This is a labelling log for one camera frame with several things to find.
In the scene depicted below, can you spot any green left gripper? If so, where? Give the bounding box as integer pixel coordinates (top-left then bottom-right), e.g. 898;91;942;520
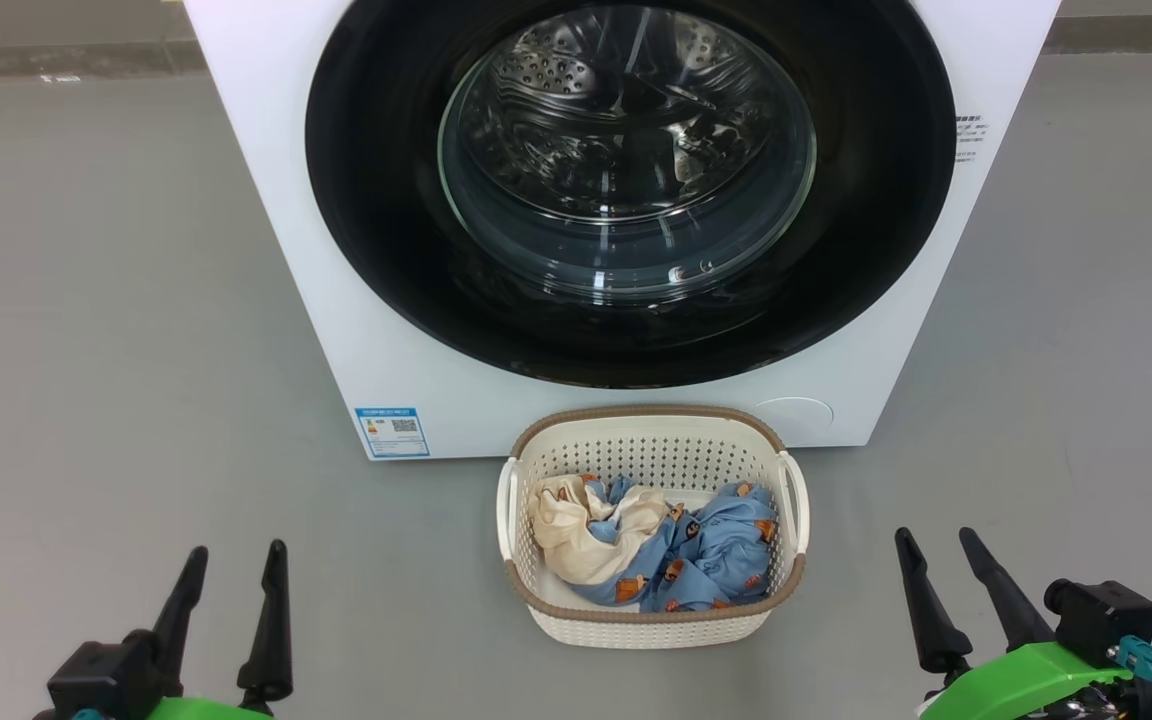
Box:
141;540;294;720

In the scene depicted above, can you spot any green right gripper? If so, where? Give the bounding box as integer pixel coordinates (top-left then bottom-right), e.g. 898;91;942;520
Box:
894;527;1137;720

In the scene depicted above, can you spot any blue bear-print garment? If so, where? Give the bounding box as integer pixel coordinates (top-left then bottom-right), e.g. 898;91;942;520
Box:
566;476;780;613

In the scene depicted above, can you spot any cream cloth garment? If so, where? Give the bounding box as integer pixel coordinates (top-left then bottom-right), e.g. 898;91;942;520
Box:
530;474;672;587

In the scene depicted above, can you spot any round black glass washer door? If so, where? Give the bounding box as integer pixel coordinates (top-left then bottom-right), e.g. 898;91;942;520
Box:
304;0;958;390

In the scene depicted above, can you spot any white front-load washing machine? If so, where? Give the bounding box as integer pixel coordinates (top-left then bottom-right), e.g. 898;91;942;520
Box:
183;0;1062;461

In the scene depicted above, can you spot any cream perforated laundry basket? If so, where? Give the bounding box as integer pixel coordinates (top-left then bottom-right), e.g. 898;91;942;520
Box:
496;405;811;650

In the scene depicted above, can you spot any blue energy label sticker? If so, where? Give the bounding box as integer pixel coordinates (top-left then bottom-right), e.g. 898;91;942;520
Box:
355;406;431;460

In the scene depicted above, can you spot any round white filter cover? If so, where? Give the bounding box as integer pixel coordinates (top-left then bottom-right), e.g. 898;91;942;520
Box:
754;397;835;442

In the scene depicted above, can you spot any steel perforated washer drum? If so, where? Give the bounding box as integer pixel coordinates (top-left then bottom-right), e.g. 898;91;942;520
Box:
446;5;812;223

